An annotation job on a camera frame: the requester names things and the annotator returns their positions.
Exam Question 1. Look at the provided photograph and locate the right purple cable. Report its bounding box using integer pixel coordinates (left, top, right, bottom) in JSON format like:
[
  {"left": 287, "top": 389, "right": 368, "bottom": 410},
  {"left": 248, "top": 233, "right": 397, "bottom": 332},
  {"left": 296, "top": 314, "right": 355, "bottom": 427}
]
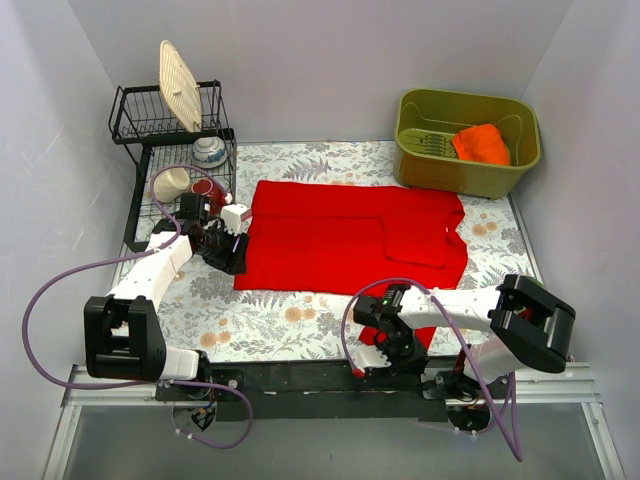
[{"left": 339, "top": 277, "right": 525, "bottom": 462}]

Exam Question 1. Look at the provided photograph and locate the cream woven plate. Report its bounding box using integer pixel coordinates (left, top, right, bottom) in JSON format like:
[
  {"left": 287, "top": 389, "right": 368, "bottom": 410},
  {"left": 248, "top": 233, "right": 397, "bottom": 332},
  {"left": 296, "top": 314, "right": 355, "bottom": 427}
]
[{"left": 159, "top": 40, "right": 203, "bottom": 133}]

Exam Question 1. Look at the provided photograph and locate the green plastic bin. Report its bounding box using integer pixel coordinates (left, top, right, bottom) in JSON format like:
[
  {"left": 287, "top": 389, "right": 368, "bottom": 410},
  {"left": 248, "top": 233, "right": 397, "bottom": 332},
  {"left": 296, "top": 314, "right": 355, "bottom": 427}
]
[{"left": 394, "top": 89, "right": 540, "bottom": 199}]

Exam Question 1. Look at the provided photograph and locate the red bowl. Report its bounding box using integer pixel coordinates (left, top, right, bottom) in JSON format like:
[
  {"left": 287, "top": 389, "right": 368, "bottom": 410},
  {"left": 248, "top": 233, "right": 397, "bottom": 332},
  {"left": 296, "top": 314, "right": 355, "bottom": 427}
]
[{"left": 190, "top": 178, "right": 227, "bottom": 212}]

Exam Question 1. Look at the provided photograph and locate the blue white ceramic bowl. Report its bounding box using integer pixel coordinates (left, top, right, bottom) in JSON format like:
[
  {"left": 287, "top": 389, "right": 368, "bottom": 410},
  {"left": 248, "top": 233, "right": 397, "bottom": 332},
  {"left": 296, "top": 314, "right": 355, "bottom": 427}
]
[{"left": 192, "top": 137, "right": 228, "bottom": 169}]

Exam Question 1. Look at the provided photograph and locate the black wire dish rack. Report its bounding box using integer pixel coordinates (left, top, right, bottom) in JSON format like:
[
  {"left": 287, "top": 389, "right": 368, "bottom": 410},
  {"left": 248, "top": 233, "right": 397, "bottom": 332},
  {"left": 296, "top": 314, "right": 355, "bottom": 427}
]
[{"left": 109, "top": 80, "right": 237, "bottom": 252}]

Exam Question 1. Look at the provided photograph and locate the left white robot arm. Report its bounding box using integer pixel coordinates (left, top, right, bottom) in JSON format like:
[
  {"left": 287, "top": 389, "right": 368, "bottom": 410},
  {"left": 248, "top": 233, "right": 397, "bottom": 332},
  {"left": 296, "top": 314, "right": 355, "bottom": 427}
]
[{"left": 84, "top": 193, "right": 251, "bottom": 400}]

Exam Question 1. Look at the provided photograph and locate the cream ceramic cup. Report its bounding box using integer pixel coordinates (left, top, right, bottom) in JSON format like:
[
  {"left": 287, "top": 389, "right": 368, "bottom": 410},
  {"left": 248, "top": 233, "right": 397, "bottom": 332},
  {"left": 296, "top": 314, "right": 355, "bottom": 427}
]
[{"left": 150, "top": 168, "right": 191, "bottom": 203}]

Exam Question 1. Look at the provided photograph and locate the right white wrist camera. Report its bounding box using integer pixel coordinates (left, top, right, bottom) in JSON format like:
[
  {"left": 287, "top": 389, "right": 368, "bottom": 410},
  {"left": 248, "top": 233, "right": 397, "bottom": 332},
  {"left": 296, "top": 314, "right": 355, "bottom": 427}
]
[{"left": 350, "top": 345, "right": 391, "bottom": 378}]

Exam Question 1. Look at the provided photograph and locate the purple cable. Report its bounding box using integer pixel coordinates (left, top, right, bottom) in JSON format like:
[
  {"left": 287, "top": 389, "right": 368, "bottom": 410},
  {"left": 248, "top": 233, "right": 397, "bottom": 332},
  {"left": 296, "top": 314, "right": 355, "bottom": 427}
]
[
  {"left": 339, "top": 277, "right": 525, "bottom": 462},
  {"left": 22, "top": 163, "right": 254, "bottom": 449}
]

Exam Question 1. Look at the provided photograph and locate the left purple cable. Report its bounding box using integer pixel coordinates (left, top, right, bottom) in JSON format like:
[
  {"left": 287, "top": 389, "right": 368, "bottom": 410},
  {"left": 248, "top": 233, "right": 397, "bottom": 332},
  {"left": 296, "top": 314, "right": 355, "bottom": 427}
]
[{"left": 22, "top": 163, "right": 254, "bottom": 449}]

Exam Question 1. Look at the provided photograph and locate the floral table mat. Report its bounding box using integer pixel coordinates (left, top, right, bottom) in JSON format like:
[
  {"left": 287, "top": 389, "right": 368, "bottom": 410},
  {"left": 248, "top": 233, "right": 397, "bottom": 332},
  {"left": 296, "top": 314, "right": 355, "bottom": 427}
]
[{"left": 158, "top": 141, "right": 540, "bottom": 362}]

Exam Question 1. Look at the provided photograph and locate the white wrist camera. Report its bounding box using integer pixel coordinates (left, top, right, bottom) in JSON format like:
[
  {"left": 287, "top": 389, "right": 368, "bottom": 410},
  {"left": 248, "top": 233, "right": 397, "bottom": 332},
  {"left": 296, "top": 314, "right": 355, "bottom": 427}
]
[
  {"left": 219, "top": 204, "right": 252, "bottom": 235},
  {"left": 350, "top": 345, "right": 391, "bottom": 378}
]

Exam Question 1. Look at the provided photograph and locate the orange t shirt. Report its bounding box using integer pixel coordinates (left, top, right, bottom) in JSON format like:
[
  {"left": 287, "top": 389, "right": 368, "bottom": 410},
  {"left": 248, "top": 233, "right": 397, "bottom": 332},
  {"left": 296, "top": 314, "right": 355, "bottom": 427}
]
[{"left": 452, "top": 124, "right": 511, "bottom": 166}]

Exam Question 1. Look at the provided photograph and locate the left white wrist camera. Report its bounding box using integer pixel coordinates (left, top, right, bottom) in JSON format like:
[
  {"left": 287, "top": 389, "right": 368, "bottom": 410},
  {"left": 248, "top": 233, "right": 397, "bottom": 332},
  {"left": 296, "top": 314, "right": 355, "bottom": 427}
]
[{"left": 219, "top": 204, "right": 252, "bottom": 235}]

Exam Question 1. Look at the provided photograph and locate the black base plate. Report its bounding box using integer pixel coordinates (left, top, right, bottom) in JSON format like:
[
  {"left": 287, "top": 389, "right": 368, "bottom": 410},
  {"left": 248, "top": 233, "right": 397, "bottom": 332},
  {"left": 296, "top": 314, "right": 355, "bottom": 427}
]
[{"left": 155, "top": 356, "right": 491, "bottom": 431}]

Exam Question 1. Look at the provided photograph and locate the red t shirt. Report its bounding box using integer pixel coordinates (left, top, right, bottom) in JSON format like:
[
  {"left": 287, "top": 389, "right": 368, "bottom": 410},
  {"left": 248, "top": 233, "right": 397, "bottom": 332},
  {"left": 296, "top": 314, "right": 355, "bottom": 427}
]
[{"left": 233, "top": 179, "right": 469, "bottom": 347}]

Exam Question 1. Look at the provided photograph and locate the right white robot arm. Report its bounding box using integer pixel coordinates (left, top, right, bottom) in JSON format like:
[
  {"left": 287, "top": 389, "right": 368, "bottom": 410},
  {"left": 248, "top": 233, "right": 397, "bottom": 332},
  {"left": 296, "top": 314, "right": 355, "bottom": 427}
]
[{"left": 345, "top": 274, "right": 576, "bottom": 401}]

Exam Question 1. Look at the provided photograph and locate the aluminium rail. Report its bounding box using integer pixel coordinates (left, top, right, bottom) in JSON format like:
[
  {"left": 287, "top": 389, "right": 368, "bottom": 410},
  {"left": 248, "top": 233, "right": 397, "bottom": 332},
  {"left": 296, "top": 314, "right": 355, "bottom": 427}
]
[{"left": 62, "top": 362, "right": 601, "bottom": 407}]

